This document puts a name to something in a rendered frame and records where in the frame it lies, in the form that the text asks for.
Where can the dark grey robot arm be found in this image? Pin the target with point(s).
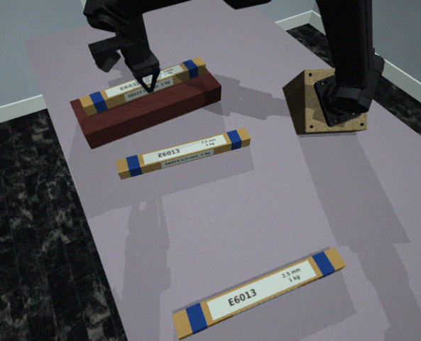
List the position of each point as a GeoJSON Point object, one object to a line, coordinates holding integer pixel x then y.
{"type": "Point", "coordinates": [347, 25]}

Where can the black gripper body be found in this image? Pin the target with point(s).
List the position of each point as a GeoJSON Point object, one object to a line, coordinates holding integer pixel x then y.
{"type": "Point", "coordinates": [150, 60]}

